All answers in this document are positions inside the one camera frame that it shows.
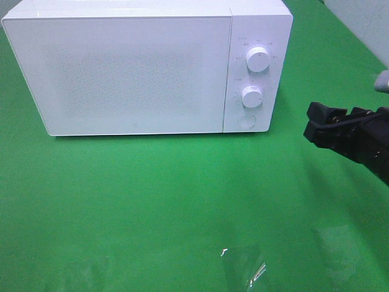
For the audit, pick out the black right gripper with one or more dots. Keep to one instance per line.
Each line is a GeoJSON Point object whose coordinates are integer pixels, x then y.
{"type": "Point", "coordinates": [362, 134]}

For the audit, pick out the white microwave knob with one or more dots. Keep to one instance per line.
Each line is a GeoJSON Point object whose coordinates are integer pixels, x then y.
{"type": "Point", "coordinates": [252, 97]}
{"type": "Point", "coordinates": [257, 59]}

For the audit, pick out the round white door button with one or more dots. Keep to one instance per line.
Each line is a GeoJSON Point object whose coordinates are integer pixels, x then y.
{"type": "Point", "coordinates": [247, 121]}

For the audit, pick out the white microwave door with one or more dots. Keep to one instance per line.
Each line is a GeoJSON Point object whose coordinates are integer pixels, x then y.
{"type": "Point", "coordinates": [106, 76]}

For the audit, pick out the green table mat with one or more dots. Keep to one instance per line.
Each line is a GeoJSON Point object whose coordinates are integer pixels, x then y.
{"type": "Point", "coordinates": [206, 212]}

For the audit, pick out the white microwave oven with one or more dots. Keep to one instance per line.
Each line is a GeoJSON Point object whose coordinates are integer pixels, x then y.
{"type": "Point", "coordinates": [253, 23]}

